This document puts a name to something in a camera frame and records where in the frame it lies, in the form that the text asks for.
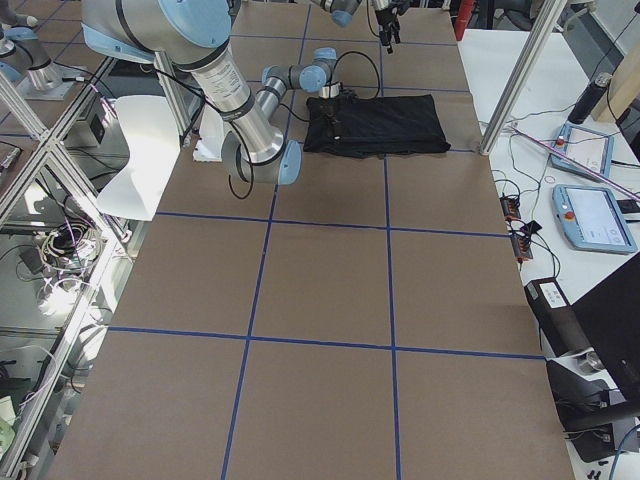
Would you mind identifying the brown paper table cover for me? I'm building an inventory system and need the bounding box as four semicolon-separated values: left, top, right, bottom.
49;3;573;479

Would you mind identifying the black monitor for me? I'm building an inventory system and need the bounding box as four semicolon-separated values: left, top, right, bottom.
572;255;639;399

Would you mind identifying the tangled cable pile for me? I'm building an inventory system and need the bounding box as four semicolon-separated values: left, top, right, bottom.
14;219;109;311

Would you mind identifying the black water bottle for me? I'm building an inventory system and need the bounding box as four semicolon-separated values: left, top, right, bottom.
568;72;613;125

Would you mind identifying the blue teach pendant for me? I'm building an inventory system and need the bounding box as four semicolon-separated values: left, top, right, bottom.
552;184;638;254
553;122;614;177

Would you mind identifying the black label box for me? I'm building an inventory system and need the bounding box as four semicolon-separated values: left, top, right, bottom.
524;277;591;356

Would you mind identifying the white curved sheet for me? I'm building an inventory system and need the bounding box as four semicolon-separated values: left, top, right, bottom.
96;95;181;221

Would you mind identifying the aluminium frame post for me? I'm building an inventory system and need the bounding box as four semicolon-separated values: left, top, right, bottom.
479;0;581;156

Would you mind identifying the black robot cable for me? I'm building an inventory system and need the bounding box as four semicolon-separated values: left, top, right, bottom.
332;50;384;100

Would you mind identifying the small black box device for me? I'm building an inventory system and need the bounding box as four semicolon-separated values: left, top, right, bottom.
519;220;542;236

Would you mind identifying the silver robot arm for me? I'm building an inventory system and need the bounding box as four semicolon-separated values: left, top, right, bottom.
311;0;411;54
82;0;339;185

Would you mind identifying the black orange usb hub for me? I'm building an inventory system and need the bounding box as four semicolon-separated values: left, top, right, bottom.
499;196;521;221

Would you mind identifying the black printed t-shirt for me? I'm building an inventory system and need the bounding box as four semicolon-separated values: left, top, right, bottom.
303;94;451;159

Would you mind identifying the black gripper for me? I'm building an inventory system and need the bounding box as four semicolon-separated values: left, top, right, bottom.
374;0;402;54
319;89;357;140

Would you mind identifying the near blue teach pendant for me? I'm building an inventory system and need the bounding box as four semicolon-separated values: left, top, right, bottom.
552;184;638;254

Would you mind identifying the far blue teach pendant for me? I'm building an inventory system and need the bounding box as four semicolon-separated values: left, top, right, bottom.
553;122;614;177

